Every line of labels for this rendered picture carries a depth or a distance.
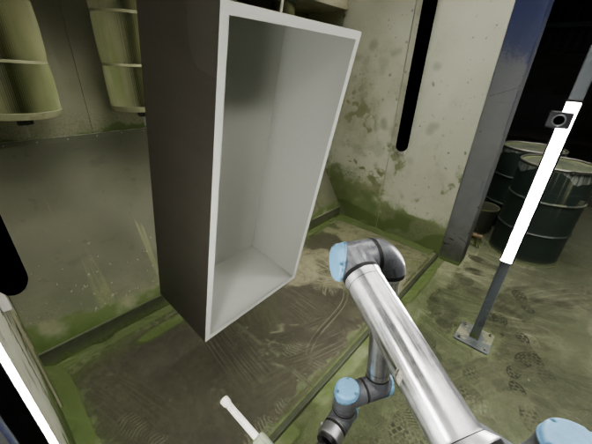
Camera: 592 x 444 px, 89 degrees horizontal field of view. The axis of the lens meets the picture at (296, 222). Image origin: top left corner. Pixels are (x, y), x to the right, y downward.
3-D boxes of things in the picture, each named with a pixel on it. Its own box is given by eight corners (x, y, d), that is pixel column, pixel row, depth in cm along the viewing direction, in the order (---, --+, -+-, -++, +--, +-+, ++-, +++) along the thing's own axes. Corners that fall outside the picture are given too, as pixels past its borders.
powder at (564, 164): (517, 153, 289) (518, 152, 289) (588, 163, 268) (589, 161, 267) (526, 167, 246) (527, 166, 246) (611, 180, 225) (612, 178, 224)
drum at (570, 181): (486, 231, 331) (516, 150, 290) (551, 245, 308) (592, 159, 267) (489, 256, 284) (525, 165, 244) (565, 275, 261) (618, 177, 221)
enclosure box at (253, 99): (159, 293, 144) (133, -24, 77) (252, 245, 186) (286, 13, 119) (204, 342, 128) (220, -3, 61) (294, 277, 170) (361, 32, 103)
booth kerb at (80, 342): (47, 373, 158) (38, 355, 152) (46, 370, 159) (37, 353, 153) (339, 216, 340) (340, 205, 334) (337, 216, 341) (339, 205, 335)
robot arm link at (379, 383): (394, 228, 104) (380, 380, 126) (363, 233, 101) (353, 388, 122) (418, 240, 94) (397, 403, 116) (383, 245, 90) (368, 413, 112)
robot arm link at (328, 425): (347, 434, 110) (325, 414, 114) (340, 446, 106) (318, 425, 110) (340, 444, 115) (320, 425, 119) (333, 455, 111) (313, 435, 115)
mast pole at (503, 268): (468, 337, 195) (590, 44, 120) (470, 333, 198) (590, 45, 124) (477, 342, 192) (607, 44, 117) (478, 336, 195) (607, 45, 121)
